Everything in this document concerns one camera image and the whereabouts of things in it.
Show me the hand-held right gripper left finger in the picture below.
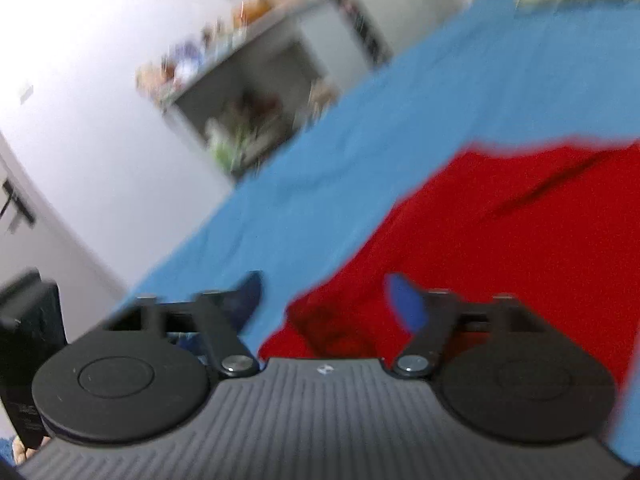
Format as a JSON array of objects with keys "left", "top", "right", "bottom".
[{"left": 136, "top": 270, "right": 265, "bottom": 377}]

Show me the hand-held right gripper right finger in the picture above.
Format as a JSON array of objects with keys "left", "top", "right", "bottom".
[{"left": 384, "top": 272, "right": 547, "bottom": 379}]

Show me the red knit sweater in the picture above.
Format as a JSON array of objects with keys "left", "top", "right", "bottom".
[{"left": 260, "top": 132, "right": 640, "bottom": 401}]

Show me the green and white plastic pack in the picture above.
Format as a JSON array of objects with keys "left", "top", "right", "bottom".
[{"left": 205, "top": 120, "right": 251, "bottom": 173}]

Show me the bed with blue sheet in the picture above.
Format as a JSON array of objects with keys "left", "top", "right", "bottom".
[{"left": 102, "top": 0, "right": 640, "bottom": 468}]

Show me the white shelf desk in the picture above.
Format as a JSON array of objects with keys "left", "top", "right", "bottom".
[{"left": 136, "top": 0, "right": 373, "bottom": 178}]

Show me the grey and white wardrobe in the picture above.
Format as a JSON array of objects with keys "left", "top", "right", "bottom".
[{"left": 295, "top": 0, "right": 473, "bottom": 68}]

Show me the black door handle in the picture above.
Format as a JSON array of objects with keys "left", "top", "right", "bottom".
[{"left": 1, "top": 180, "right": 37, "bottom": 233}]

